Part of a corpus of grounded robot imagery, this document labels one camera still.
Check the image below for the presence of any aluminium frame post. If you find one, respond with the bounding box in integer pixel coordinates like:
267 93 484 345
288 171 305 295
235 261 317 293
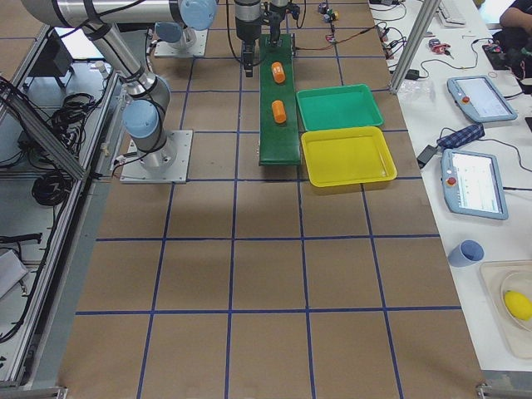
389 0 441 94

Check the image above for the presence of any clear plastic bag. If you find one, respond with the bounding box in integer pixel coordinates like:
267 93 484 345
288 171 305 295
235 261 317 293
397 80 436 102

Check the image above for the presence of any yellow plastic tray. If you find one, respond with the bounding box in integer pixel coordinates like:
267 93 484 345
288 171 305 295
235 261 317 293
301 126 397 188

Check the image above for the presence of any teach pendant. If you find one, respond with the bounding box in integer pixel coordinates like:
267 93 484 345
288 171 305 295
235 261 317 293
446 76 517 123
441 149 509 220

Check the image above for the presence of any green plastic tray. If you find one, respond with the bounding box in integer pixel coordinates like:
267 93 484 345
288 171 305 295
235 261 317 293
296 84 384 131

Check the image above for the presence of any beige tray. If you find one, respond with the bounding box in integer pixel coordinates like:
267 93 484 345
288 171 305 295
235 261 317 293
480 260 531 360

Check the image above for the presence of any black power adapter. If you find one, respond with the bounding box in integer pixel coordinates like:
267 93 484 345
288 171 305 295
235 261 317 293
416 145 438 169

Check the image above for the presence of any red black power cable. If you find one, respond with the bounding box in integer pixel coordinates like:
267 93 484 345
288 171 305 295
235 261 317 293
295 22 387 52

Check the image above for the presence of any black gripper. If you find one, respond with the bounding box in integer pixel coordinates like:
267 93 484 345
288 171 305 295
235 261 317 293
234 0 263 78
268 0 300 47

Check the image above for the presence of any blue checkered pouch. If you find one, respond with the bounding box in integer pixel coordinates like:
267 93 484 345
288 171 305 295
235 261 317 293
436 124 485 149

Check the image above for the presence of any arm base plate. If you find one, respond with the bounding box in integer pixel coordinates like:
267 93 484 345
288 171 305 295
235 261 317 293
155 22 208 58
120 130 193 184

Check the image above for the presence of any orange cylinder plain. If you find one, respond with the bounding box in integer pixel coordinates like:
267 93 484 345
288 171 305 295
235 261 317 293
271 100 288 125

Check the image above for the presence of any yellow lemon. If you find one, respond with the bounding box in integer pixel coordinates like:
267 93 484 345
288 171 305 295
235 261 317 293
503 291 531 321

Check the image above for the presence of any orange cylinder 4680 label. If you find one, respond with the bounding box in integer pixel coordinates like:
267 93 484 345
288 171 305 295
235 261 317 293
271 62 286 85

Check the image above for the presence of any green conveyor belt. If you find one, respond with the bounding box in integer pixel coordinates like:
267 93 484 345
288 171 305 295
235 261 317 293
259 34 301 165

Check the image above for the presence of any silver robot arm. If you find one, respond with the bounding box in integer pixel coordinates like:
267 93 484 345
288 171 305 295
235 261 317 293
155 1 300 53
22 1 293 100

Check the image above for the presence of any teach pendant near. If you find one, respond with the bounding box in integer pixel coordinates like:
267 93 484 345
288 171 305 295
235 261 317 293
441 149 509 220

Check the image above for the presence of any teach pendant far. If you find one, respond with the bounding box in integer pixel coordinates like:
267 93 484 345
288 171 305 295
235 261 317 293
446 76 517 123

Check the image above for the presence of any blue plastic cup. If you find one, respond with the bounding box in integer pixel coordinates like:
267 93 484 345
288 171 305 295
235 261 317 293
448 239 485 268

